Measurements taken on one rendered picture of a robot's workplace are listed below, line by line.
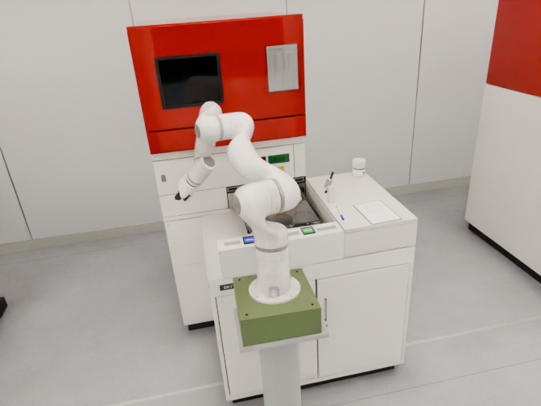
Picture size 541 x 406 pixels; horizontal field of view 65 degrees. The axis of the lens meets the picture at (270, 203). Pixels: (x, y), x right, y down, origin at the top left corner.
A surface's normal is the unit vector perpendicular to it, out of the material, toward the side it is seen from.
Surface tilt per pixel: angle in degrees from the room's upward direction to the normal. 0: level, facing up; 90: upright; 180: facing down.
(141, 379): 0
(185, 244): 90
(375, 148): 90
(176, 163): 90
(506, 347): 0
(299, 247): 90
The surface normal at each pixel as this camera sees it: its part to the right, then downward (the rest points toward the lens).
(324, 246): 0.20, 0.41
